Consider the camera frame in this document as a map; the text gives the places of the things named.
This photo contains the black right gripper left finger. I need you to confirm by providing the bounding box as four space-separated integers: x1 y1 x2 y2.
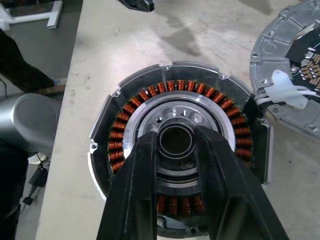
96 130 158 240

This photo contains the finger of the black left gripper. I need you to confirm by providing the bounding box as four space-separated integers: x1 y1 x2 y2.
116 0 155 13

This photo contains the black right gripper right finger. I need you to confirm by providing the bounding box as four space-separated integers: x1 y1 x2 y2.
192 124 291 240

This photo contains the silver round motor lid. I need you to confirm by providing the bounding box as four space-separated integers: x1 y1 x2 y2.
249 0 320 135

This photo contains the motor housing with copper windings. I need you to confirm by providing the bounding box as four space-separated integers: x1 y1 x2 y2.
87 60 273 237

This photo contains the silver rounded robot body part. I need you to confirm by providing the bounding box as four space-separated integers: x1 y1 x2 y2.
0 92 63 161

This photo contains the black fabric object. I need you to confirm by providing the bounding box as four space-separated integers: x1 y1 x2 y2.
0 28 55 94

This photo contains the white metal frame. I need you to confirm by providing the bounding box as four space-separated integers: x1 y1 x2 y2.
0 0 63 30

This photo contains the black power adapter cable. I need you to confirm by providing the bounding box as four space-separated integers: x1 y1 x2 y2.
22 152 51 207

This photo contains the white cable clamp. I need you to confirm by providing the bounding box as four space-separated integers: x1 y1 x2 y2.
268 69 308 110

